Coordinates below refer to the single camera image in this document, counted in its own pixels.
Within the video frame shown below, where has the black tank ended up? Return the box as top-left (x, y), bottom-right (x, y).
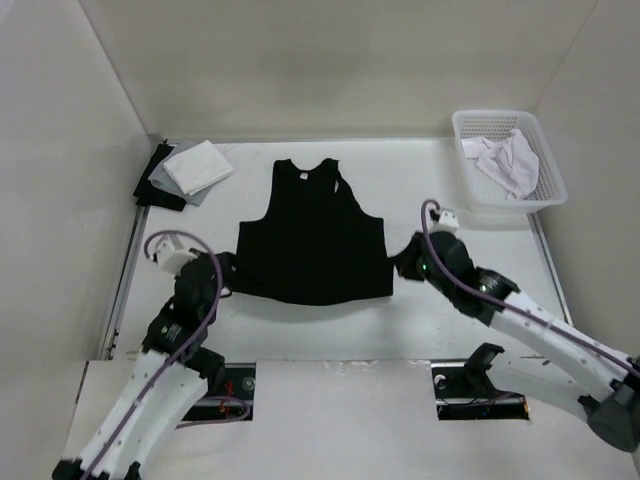
top-left (226, 158), bottom-right (393, 306)
top-left (133, 142), bottom-right (187, 212)

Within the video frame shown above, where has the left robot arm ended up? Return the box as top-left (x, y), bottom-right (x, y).
top-left (52, 249), bottom-right (231, 479)

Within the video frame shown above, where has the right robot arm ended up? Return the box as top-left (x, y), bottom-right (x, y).
top-left (392, 231), bottom-right (639, 453)

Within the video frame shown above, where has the folded black tank top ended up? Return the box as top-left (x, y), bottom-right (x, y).
top-left (133, 142), bottom-right (187, 212)

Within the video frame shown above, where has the folded grey tank top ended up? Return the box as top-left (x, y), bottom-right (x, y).
top-left (148, 141), bottom-right (211, 206)

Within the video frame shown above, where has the folded white tank top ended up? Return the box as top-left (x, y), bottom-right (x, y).
top-left (163, 140), bottom-right (234, 196)

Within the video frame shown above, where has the crumpled white tank top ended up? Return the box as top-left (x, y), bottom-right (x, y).
top-left (462, 129), bottom-right (540, 200)

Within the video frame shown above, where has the white plastic mesh basket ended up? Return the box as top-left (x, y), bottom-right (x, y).
top-left (451, 110), bottom-right (568, 215)

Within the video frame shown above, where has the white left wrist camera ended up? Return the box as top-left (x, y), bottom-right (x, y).
top-left (151, 235), bottom-right (196, 276)

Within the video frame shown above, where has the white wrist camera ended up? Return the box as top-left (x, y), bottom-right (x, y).
top-left (151, 235), bottom-right (196, 276)
top-left (429, 208), bottom-right (459, 234)

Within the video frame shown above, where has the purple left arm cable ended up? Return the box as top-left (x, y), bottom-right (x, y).
top-left (82, 229), bottom-right (251, 480)

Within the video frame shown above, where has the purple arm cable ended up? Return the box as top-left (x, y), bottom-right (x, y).
top-left (82, 229), bottom-right (251, 480)
top-left (421, 199), bottom-right (640, 409)

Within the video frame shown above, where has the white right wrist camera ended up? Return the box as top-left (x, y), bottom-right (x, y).
top-left (429, 208), bottom-right (459, 234)

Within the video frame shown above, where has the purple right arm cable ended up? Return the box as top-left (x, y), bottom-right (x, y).
top-left (421, 199), bottom-right (640, 409)

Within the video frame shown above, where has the left metal table rail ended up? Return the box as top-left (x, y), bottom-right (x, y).
top-left (102, 133), bottom-right (169, 361)

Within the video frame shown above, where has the metal table rail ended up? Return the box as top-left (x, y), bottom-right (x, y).
top-left (102, 133), bottom-right (169, 361)
top-left (527, 213), bottom-right (574, 326)

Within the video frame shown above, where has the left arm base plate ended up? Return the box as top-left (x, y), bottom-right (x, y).
top-left (184, 363), bottom-right (256, 421)

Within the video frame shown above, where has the right metal table rail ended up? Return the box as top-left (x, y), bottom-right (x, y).
top-left (527, 213), bottom-right (574, 326)

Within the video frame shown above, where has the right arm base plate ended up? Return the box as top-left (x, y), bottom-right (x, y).
top-left (431, 361), bottom-right (530, 421)

